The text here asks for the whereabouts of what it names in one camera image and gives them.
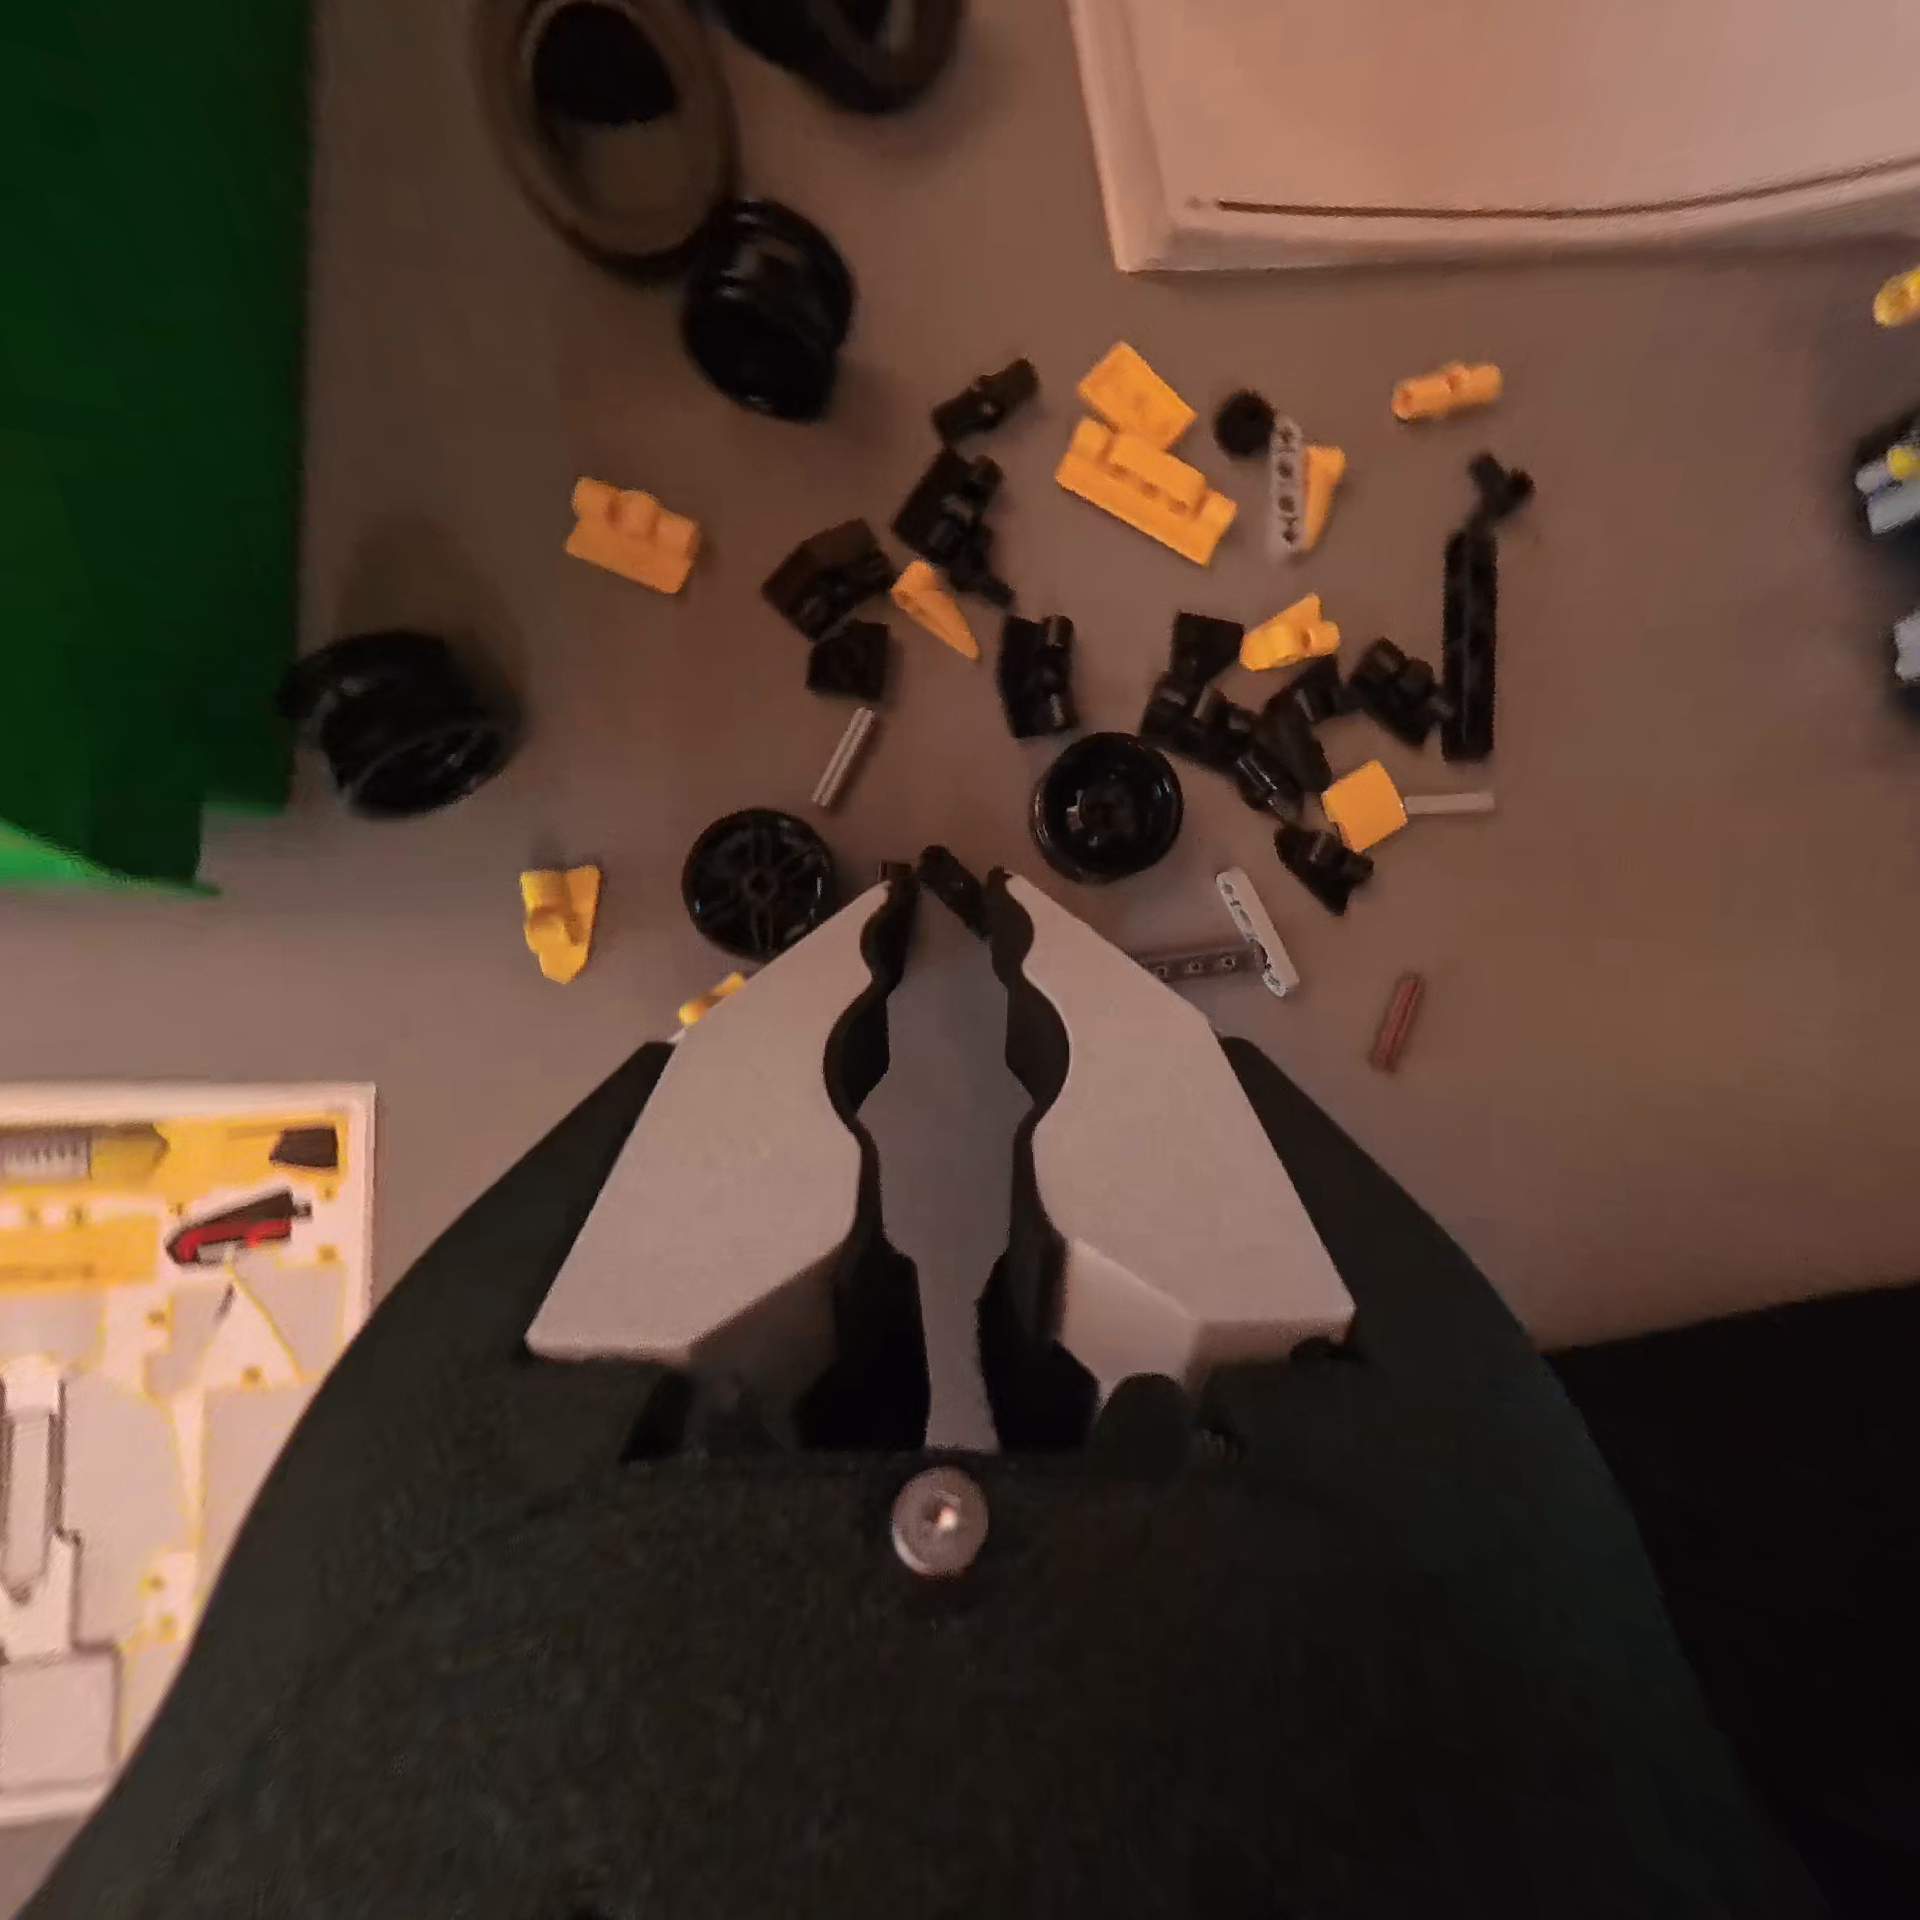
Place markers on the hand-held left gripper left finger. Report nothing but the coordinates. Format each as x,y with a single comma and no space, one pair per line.
705,1201

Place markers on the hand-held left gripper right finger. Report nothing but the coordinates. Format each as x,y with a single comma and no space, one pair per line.
1184,1201

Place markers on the black connector brick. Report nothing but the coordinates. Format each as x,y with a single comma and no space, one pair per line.
948,878

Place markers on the pile of yellow black bricks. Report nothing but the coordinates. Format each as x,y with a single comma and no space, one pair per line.
1149,481

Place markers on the building instruction booklet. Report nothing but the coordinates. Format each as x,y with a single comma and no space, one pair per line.
1500,120

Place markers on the grey desk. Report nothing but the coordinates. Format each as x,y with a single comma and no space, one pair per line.
1651,900

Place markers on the small black wheel disc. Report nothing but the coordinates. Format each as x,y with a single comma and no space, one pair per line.
1106,810
758,885

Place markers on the black toy tyre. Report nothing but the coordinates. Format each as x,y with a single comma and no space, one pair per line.
764,308
855,68
615,240
404,728

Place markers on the toy car sticker sheet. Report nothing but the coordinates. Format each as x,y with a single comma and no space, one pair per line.
151,1350

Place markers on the green plastic bin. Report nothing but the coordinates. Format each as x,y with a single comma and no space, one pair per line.
151,450

